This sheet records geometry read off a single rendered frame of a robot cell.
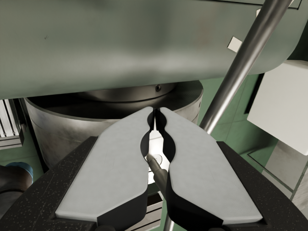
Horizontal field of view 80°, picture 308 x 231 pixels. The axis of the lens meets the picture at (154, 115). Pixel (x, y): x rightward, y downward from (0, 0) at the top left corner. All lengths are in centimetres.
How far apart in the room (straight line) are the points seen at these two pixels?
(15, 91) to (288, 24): 30
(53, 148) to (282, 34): 34
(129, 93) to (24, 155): 161
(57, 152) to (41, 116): 6
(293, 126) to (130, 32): 219
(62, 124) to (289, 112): 218
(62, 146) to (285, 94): 218
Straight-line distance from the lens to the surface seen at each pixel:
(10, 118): 138
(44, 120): 28
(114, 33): 17
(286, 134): 234
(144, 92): 27
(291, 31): 31
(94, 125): 23
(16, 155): 183
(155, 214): 96
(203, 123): 16
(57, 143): 29
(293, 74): 226
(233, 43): 24
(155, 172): 26
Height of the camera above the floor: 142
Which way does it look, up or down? 52 degrees down
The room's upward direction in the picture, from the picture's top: 140 degrees clockwise
